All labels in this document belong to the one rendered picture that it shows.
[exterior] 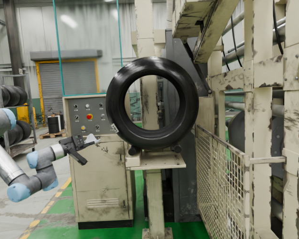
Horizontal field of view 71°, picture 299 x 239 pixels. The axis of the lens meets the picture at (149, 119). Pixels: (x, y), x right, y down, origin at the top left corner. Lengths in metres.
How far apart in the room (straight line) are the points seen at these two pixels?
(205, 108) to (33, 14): 10.89
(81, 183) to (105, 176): 0.23
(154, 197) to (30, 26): 10.81
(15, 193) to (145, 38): 1.25
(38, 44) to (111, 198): 10.05
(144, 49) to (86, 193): 1.38
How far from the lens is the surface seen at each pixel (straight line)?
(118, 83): 1.24
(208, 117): 1.60
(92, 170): 2.03
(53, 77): 11.05
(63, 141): 1.14
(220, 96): 1.63
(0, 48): 12.25
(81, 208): 2.21
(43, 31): 11.55
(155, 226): 1.93
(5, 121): 1.25
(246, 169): 0.85
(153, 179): 1.74
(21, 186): 1.02
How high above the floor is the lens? 1.24
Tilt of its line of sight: 7 degrees down
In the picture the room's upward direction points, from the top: 3 degrees counter-clockwise
